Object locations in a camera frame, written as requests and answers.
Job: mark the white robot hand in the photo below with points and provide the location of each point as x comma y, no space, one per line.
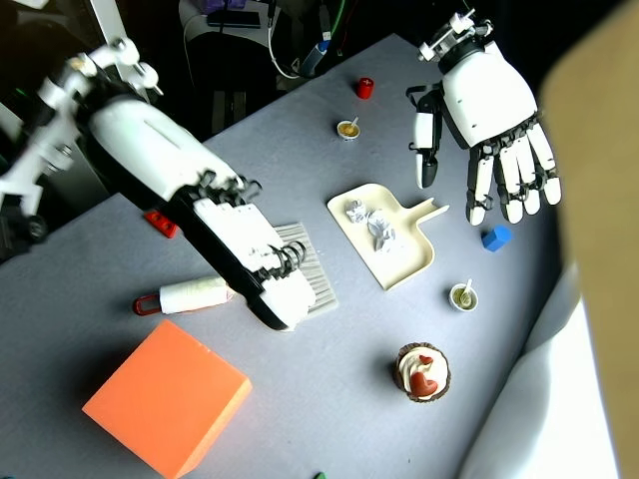
489,100
150,140

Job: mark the white brush with red tip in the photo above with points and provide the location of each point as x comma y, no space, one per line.
192,294

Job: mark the cream plastic dustpan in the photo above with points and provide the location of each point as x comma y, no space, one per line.
404,259

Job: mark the red triangle block with holes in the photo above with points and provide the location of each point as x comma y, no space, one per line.
167,228

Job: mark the black chair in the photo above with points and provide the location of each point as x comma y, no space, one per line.
219,65

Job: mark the brown cardboard panel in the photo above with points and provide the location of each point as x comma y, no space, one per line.
599,149

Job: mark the red cylinder block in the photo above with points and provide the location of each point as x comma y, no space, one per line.
365,89

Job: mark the blue hexagonal block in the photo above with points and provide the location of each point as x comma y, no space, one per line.
496,239

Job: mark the toy bowl of yellow soup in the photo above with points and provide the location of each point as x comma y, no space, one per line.
348,130

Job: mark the black flat device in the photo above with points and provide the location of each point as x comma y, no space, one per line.
234,19

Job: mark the grey table cloth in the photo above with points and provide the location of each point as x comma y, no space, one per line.
299,164

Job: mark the blue-tipped connector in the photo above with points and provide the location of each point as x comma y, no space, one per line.
314,57

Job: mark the toy bowl of green soup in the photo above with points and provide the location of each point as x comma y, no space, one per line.
463,298

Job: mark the orange block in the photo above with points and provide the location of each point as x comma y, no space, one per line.
165,399

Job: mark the toy cupcake with cream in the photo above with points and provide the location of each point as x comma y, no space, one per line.
422,374

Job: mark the white sheet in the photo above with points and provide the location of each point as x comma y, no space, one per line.
549,399

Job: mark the white frame post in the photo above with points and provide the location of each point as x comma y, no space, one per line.
107,20

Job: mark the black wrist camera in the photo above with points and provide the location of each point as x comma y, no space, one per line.
35,228

